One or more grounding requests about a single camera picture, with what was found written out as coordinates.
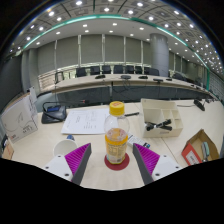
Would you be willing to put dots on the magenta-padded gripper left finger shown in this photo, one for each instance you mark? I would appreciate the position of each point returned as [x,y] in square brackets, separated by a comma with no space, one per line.
[78,158]

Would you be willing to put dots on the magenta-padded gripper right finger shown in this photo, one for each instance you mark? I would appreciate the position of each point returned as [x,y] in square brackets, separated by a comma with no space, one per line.
[146,158]

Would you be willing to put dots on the yellow-capped clear drink bottle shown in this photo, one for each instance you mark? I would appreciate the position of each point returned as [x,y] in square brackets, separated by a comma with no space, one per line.
[116,143]

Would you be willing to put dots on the white patterned cup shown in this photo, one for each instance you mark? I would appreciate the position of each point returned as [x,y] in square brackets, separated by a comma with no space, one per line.
[64,146]

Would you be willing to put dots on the flat round red coaster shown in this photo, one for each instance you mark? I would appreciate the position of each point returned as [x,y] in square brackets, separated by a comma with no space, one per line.
[116,166]

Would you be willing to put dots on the black marker pen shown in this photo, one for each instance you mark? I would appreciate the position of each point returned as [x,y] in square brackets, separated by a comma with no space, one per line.
[158,125]

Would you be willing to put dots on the white printed paper sheet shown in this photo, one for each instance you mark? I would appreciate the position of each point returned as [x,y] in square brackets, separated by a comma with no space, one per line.
[85,121]

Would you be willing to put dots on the brown red-labelled cardboard box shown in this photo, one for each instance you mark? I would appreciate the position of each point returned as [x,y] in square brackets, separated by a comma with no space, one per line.
[193,155]

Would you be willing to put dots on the white compartment organizer tray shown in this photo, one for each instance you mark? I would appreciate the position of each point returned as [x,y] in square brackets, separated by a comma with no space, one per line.
[160,111]

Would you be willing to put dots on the black conference microphone console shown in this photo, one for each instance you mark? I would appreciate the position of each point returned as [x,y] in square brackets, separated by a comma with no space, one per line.
[53,113]

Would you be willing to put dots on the white printed cardboard box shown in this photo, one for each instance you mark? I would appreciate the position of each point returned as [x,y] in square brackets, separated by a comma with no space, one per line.
[20,121]

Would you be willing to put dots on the brown paper envelope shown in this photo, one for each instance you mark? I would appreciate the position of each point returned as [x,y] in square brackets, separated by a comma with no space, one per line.
[8,151]

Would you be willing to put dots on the long curved conference table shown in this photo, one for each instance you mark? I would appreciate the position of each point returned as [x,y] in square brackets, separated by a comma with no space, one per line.
[133,85]

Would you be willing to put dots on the black desk microphone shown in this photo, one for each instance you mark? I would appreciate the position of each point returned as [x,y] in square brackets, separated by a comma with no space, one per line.
[199,105]

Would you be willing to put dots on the small black box device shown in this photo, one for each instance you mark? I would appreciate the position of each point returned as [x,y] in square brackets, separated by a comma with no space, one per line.
[4,141]

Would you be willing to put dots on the row of dark office chairs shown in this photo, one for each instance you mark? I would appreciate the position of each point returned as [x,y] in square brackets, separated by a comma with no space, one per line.
[116,69]

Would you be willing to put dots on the grey round column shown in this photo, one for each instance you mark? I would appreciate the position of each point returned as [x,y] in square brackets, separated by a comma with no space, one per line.
[159,53]

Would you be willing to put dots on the group of ceiling lights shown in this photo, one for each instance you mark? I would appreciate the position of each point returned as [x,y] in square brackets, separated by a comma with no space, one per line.
[106,9]

